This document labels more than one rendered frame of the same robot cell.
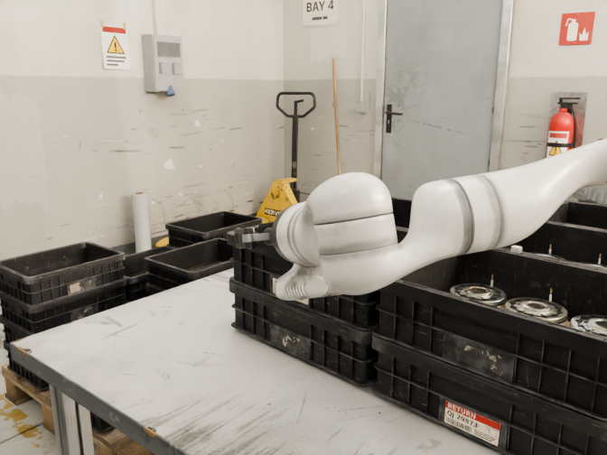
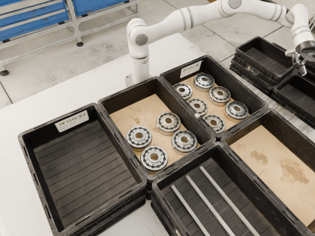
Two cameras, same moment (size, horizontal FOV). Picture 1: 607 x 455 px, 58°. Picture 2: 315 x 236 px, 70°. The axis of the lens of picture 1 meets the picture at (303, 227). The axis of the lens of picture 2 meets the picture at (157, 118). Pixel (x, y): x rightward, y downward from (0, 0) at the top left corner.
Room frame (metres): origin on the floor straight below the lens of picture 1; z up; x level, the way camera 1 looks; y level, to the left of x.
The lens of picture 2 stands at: (1.57, -0.49, 1.62)
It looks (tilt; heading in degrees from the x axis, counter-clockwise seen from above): 53 degrees down; 188
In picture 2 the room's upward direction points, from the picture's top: 5 degrees clockwise
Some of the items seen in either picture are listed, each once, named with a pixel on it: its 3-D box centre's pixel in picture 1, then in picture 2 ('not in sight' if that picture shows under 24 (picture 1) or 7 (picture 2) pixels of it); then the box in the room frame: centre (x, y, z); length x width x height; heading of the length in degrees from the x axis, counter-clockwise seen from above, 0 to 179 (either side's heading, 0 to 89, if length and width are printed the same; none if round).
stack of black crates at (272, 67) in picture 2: not in sight; (256, 76); (0.02, 0.10, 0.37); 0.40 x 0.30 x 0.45; 51
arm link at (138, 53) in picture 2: not in sight; (138, 40); (0.71, -0.72, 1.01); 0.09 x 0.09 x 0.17; 29
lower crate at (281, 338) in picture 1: (336, 311); not in sight; (1.13, -0.07, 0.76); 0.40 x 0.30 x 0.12; 46
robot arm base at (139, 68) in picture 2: not in sight; (139, 67); (0.71, -0.72, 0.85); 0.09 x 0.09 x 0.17; 43
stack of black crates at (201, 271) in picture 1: (209, 305); not in sight; (2.12, 0.39, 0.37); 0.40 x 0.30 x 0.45; 141
